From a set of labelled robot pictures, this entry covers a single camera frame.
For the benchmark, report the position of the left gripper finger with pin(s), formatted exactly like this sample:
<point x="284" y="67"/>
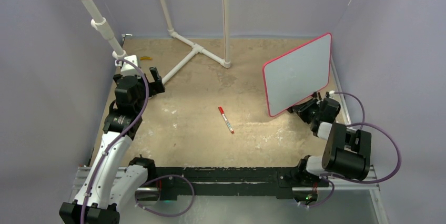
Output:
<point x="157" y="88"/>
<point x="155" y="74"/>

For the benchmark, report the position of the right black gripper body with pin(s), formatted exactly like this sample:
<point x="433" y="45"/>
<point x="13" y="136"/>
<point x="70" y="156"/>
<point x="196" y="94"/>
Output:
<point x="309" y="111"/>

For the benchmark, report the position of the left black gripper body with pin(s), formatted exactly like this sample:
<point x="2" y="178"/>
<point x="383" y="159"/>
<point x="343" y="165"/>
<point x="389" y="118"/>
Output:
<point x="142" y="88"/>

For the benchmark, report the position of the red-framed whiteboard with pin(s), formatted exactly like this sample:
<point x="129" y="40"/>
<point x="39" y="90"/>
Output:
<point x="294" y="76"/>

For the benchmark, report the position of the red whiteboard marker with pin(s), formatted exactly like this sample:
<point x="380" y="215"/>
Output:
<point x="226" y="120"/>

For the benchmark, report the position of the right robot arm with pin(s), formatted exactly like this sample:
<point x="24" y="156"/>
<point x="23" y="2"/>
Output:
<point x="347" y="151"/>

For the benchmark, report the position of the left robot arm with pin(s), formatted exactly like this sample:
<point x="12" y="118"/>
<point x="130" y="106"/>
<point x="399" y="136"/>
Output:
<point x="102" y="195"/>

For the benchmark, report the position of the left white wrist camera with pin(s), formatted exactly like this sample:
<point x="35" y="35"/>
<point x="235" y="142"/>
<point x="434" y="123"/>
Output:
<point x="130" y="67"/>

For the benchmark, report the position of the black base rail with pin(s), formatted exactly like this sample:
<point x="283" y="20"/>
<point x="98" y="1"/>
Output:
<point x="231" y="181"/>

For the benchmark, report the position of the white PVC pipe frame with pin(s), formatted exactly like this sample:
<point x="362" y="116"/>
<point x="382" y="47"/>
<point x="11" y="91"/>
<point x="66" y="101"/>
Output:
<point x="100" y="24"/>

